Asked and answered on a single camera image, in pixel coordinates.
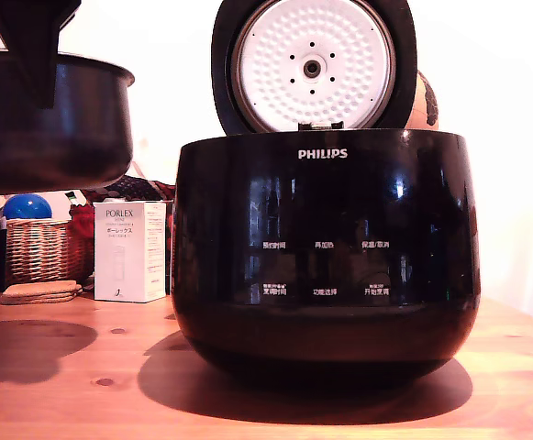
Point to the cork coaster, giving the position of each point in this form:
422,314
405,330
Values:
41,288
36,299

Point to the blue ball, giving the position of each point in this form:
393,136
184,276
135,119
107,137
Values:
26,207

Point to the brown globe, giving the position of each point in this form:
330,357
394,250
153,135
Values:
424,101

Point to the white Porlex carton box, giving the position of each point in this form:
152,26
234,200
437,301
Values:
128,256

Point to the woven wicker basket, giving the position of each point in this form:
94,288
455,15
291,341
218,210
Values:
41,252

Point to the black cooking pot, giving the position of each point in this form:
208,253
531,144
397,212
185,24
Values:
64,133

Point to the red knitted item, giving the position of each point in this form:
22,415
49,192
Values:
81,224

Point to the red black patterned cloth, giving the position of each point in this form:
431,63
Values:
142,188

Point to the rice cooker lid, white plate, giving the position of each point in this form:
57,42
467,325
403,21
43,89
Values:
314,46

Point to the black Philips rice cooker body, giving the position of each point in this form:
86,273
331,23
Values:
325,220

